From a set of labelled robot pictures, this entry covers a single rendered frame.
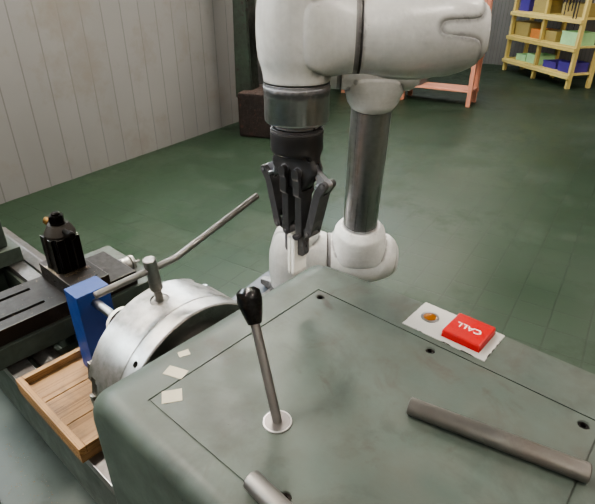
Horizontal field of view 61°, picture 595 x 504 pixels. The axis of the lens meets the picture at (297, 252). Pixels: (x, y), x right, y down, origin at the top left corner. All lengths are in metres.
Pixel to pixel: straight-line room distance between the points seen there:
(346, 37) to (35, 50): 4.49
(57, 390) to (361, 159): 0.92
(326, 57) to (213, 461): 0.49
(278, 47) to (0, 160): 4.39
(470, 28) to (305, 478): 0.55
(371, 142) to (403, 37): 0.67
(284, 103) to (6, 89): 4.33
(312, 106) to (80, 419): 0.86
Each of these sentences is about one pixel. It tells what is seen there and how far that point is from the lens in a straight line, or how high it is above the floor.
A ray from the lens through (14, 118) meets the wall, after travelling 4.96.
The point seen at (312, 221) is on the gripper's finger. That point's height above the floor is 1.42.
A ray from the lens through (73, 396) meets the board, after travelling 1.30.
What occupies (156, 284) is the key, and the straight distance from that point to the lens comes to 0.88.
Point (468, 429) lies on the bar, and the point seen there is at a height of 1.27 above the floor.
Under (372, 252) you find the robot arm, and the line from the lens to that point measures 1.48.
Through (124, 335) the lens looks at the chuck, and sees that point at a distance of 0.90.
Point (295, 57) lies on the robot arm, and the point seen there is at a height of 1.65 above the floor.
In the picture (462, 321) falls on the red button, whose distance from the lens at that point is 0.82.
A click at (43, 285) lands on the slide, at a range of 1.58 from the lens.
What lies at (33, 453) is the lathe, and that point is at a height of 0.54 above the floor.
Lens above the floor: 1.74
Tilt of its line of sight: 29 degrees down
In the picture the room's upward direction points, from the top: straight up
